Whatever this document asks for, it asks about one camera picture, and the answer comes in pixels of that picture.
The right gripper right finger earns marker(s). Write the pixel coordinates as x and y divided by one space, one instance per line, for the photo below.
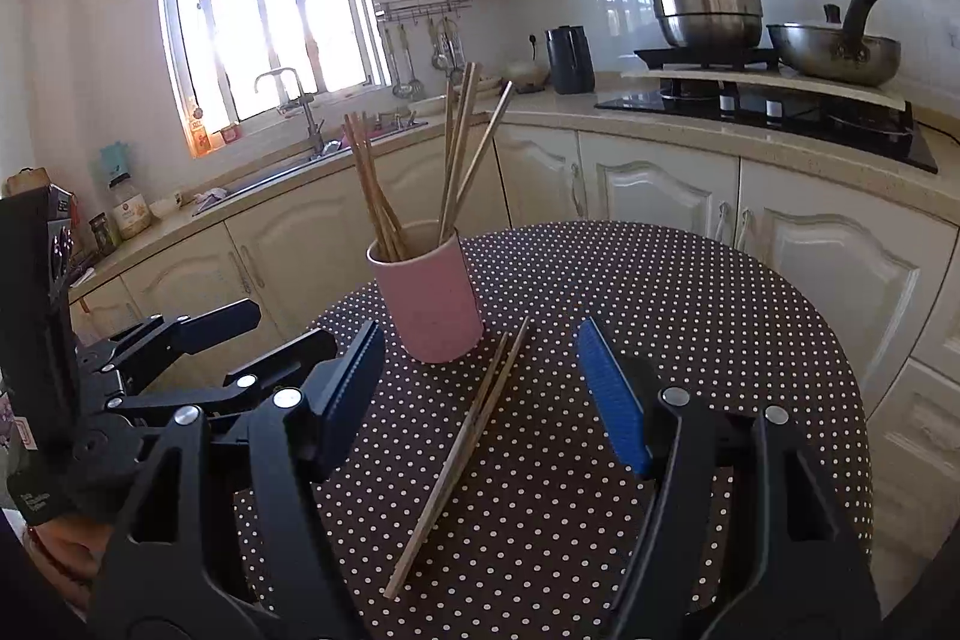
744 536

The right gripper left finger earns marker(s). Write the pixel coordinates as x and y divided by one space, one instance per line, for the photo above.
220 536

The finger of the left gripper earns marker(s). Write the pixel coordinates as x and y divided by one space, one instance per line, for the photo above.
288 366
141 353

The wooden chopstick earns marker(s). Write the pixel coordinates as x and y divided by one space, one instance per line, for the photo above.
480 411
487 140
471 101
400 249
351 124
386 227
450 130
477 403
463 113

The person left hand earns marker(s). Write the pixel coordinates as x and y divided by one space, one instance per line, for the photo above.
68 551

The clear jar blue lid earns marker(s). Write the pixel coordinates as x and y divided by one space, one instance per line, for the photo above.
131 211

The pink cup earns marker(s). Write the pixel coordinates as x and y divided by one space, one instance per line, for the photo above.
430 296

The steel sink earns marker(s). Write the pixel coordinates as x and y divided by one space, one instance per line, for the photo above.
211 199

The lower cream cabinets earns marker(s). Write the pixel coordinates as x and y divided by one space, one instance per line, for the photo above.
568 208

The steel faucet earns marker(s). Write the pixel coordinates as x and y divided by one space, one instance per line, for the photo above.
301 101

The black gas stove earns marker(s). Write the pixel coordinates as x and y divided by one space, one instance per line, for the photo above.
867 127

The dark blue kettle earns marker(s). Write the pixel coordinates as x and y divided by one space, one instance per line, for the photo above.
571 69

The black induction cooker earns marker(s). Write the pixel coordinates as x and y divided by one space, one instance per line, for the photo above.
710 58

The steel wok with lid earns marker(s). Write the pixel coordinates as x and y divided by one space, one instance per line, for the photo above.
843 52

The utensil wall rack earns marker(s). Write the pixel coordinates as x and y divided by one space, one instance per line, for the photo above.
446 52

